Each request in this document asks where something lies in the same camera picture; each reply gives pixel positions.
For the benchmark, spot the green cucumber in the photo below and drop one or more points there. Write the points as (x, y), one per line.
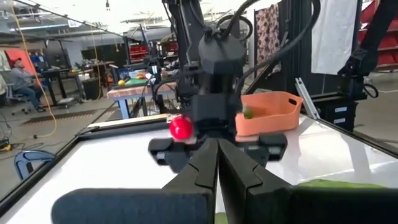
(335, 184)

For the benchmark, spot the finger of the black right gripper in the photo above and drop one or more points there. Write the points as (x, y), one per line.
(161, 152)
(273, 146)

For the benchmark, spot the blue chair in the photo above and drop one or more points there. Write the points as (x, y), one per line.
(34, 153)

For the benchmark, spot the green lime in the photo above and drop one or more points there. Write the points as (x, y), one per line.
(248, 113)

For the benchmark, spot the red storage bins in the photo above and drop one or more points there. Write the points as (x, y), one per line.
(136, 51)

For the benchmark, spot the red tomato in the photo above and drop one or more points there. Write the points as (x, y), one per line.
(181, 127)

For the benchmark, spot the black bin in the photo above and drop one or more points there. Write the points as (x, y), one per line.
(92, 90)

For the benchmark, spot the black table frame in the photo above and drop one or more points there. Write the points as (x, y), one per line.
(118, 133)

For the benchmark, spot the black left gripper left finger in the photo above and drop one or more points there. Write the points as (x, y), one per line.
(174, 205)

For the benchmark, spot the red shelf bins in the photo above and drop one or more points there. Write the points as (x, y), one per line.
(388, 53)

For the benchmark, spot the yellow fruit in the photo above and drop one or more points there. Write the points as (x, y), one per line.
(121, 83)

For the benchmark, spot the silver aluminium bar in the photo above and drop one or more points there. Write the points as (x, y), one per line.
(306, 96)

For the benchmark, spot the white hanging cloth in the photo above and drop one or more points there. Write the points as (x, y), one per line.
(334, 37)

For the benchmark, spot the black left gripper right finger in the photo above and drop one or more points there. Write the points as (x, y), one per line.
(280, 205)

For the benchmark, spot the orange plastic basket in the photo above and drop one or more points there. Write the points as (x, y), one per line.
(273, 118)

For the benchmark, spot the red panel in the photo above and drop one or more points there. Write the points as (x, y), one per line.
(26, 57)

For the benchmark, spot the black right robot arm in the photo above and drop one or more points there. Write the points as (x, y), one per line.
(189, 46)

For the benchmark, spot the black idle robot arm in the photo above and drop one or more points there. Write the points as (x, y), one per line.
(357, 65)

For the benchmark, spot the brown patterned curtain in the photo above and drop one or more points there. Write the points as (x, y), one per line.
(267, 34)

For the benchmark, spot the black box white labels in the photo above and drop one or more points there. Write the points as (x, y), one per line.
(326, 116)

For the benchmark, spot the person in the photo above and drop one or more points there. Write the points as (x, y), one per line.
(21, 81)

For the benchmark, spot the green mat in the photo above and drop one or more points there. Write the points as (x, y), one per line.
(136, 82)

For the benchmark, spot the wooden table blue legs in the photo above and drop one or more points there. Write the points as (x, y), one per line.
(136, 91)

